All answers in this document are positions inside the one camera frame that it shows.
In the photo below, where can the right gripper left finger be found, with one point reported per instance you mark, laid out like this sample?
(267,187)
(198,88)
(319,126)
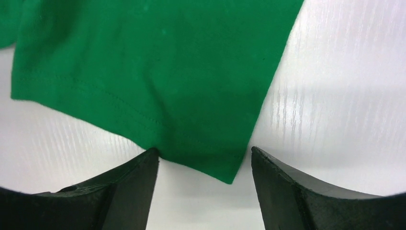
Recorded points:
(119,199)

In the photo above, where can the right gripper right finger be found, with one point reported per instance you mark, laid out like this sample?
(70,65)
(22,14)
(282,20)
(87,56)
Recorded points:
(290,199)

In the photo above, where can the green t shirt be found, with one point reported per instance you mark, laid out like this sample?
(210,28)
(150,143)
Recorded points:
(187,77)

